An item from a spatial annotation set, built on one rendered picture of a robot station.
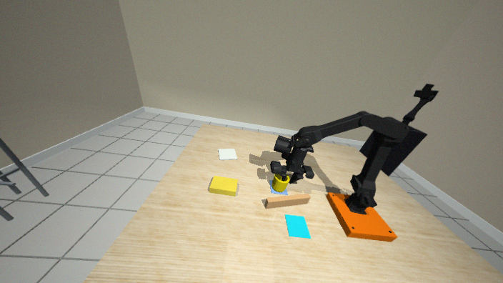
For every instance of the yellow cup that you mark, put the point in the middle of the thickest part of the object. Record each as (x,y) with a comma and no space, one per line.
(278,185)

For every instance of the tan wooden bar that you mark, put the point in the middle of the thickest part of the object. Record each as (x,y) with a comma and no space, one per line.
(284,201)

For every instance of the yellow rectangular block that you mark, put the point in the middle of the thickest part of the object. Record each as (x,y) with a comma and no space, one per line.
(223,185)

